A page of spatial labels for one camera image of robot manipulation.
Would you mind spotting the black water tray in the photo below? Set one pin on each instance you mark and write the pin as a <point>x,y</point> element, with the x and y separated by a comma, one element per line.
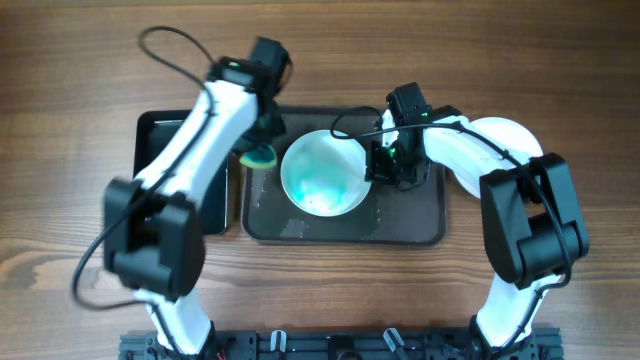
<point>154,131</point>

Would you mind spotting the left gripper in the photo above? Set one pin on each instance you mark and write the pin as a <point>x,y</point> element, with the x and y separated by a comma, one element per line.
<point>274,127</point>

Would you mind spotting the dark brown serving tray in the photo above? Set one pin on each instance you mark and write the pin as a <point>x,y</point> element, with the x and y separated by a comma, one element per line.
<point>387,216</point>

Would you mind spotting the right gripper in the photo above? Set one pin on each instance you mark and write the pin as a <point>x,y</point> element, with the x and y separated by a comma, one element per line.
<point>376,168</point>

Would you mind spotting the green yellow sponge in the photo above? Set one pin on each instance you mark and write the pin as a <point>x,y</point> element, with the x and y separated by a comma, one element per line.
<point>261,157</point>

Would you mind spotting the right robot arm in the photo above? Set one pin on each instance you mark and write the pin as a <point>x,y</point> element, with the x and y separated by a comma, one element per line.
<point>533,226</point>

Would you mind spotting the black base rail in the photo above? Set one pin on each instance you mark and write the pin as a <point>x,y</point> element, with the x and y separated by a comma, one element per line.
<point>439,343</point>

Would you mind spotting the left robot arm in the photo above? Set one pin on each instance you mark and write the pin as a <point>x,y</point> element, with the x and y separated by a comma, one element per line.
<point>154,236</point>

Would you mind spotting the white plate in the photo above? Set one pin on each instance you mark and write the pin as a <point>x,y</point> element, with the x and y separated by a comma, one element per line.
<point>324,175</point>
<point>510,136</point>

